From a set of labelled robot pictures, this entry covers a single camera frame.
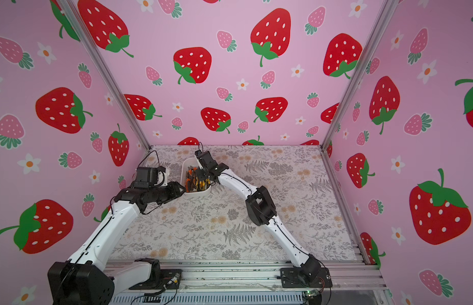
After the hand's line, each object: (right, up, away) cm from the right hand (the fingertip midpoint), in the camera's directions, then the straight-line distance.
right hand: (204, 167), depth 102 cm
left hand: (-5, -9, -20) cm, 23 cm away
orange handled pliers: (-7, -4, -2) cm, 8 cm away
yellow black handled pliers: (+1, -9, -4) cm, 10 cm away
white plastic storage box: (-11, +3, +2) cm, 12 cm away
